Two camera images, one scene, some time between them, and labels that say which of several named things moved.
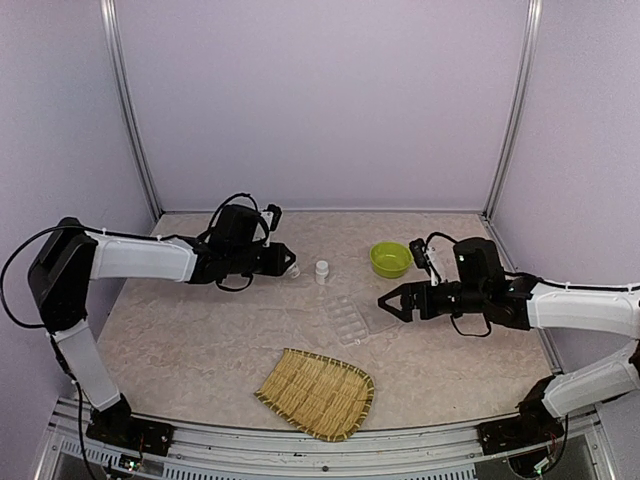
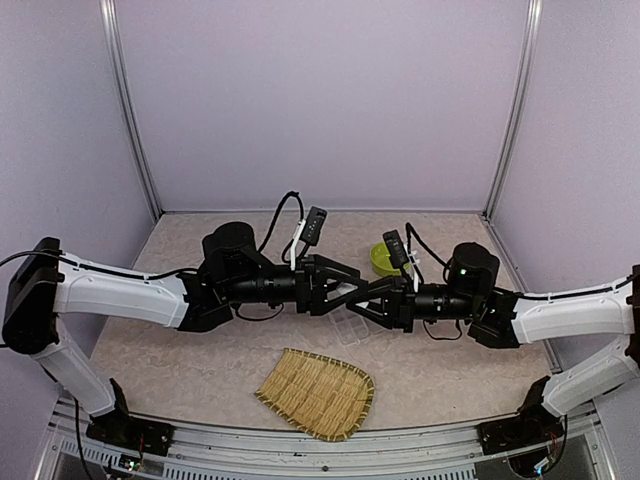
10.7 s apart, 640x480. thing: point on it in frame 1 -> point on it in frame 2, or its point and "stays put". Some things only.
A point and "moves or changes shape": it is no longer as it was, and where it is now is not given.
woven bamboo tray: (326, 398) stays put
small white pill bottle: (294, 271) moves or changes shape
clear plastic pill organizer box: (355, 319) moves or changes shape
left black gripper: (277, 267) -> (315, 300)
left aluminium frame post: (117, 82) stays put
